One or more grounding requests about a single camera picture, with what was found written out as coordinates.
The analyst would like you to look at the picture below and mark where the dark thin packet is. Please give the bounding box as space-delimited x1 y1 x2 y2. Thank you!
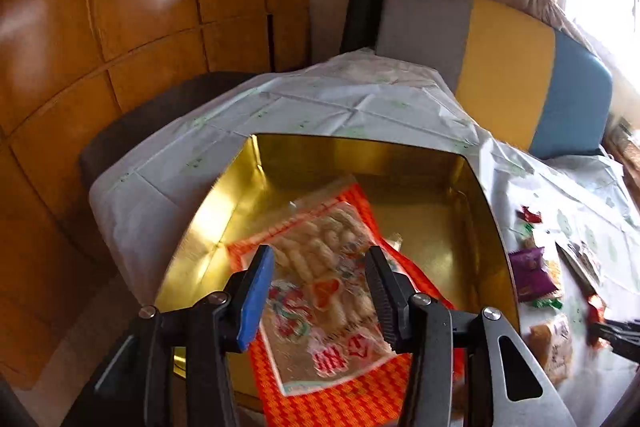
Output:
556 241 603 295

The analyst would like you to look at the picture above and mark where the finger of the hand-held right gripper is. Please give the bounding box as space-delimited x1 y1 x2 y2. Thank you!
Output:
605 336 640 360
587 320 640 339

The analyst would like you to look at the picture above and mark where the dark brown chair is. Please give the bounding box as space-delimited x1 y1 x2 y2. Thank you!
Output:
77 71 266 188

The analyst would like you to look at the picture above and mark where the wooden wardrobe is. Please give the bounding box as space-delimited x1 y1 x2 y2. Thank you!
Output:
0 0 313 388

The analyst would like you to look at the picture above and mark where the purple snack packet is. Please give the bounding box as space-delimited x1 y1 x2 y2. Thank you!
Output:
509 247 558 304

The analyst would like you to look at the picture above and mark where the grey yellow blue sofa backrest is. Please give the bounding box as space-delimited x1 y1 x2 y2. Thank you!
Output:
375 0 615 160

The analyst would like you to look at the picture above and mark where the red snack packet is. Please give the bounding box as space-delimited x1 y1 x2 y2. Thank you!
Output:
586 293 612 350

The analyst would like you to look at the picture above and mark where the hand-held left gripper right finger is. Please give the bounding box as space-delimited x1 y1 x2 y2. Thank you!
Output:
364 246 576 427

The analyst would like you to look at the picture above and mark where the orange peanut snack bag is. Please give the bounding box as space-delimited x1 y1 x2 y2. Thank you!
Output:
227 174 466 427

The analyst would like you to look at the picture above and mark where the brown cracker packet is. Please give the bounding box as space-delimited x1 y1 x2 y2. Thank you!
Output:
529 313 574 384

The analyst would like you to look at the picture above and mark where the gold tin box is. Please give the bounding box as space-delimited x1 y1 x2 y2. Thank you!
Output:
152 133 521 413

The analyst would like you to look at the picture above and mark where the white plastic tablecloth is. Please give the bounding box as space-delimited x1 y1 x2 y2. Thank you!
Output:
89 49 640 427

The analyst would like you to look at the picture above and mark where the black rolled mat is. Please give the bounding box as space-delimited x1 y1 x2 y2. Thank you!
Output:
339 0 393 55

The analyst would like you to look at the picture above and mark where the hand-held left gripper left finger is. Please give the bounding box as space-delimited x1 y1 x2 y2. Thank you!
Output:
62 246 276 427

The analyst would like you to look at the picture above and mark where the wooden side shelf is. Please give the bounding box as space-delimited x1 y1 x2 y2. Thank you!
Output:
602 117 640 208

